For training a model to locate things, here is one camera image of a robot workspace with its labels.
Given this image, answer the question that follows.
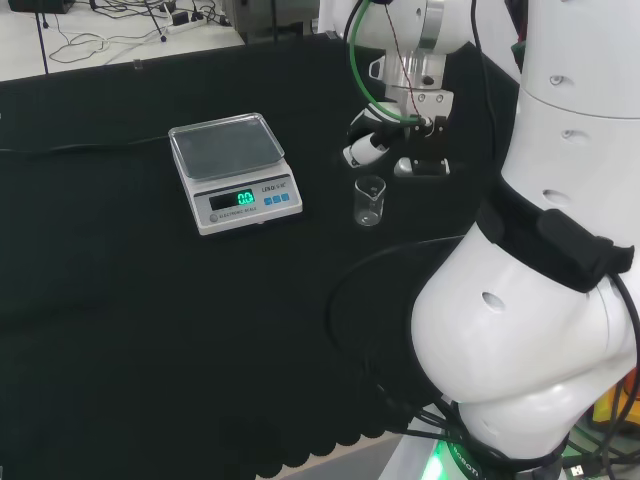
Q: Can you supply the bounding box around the small clear glass beaker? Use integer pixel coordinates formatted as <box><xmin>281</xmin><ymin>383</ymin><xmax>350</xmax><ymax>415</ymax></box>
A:
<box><xmin>353</xmin><ymin>175</ymin><xmax>387</xmax><ymax>227</ymax></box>

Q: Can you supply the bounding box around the black tripod leg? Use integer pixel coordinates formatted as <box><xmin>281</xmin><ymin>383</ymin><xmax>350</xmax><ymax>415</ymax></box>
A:
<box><xmin>143</xmin><ymin>0</ymin><xmax>169</xmax><ymax>44</ymax></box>

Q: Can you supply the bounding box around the black box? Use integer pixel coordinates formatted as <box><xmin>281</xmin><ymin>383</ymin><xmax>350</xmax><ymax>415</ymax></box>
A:
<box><xmin>8</xmin><ymin>0</ymin><xmax>76</xmax><ymax>15</ymax></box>

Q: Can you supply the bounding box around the white electronic balance steel pan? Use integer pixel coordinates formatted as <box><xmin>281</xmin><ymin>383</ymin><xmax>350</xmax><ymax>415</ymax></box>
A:
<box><xmin>167</xmin><ymin>112</ymin><xmax>305</xmax><ymax>237</ymax></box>

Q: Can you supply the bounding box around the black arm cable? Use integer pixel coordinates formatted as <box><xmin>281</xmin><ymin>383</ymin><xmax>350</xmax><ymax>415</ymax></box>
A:
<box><xmin>327</xmin><ymin>235</ymin><xmax>474</xmax><ymax>406</ymax></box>

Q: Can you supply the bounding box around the thin blue pole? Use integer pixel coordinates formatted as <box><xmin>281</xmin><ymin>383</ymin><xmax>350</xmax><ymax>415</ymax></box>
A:
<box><xmin>38</xmin><ymin>0</ymin><xmax>50</xmax><ymax>76</ymax></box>

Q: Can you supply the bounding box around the black balance power cable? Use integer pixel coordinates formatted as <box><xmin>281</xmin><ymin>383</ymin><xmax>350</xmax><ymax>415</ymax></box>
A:
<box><xmin>0</xmin><ymin>133</ymin><xmax>174</xmax><ymax>154</ymax></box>

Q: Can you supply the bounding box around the yellow stop button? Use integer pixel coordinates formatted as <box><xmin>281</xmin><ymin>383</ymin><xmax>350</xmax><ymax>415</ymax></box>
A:
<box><xmin>592</xmin><ymin>379</ymin><xmax>640</xmax><ymax>427</ymax></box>

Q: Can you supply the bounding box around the thin red twisted wire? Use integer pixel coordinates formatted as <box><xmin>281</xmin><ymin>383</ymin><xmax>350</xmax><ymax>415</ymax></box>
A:
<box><xmin>382</xmin><ymin>0</ymin><xmax>426</xmax><ymax>121</ymax></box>

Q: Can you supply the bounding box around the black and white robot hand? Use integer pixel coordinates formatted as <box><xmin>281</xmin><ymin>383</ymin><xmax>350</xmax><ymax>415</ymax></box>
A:
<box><xmin>341</xmin><ymin>85</ymin><xmax>456</xmax><ymax>179</ymax></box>

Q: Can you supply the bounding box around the white floor cable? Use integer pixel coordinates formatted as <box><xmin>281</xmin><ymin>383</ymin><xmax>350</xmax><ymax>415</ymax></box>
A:
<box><xmin>51</xmin><ymin>13</ymin><xmax>169</xmax><ymax>65</ymax></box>

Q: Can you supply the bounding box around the black bench cloth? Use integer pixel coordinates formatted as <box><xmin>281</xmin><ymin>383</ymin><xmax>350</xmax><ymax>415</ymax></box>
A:
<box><xmin>0</xmin><ymin>32</ymin><xmax>521</xmax><ymax>480</ymax></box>

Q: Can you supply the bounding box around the white power strip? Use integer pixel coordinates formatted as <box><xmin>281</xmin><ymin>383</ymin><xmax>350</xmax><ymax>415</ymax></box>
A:
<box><xmin>159</xmin><ymin>11</ymin><xmax>207</xmax><ymax>35</ymax></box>

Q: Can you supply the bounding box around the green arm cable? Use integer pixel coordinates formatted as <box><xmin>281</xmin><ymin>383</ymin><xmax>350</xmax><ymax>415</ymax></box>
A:
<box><xmin>348</xmin><ymin>0</ymin><xmax>426</xmax><ymax>124</ymax></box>

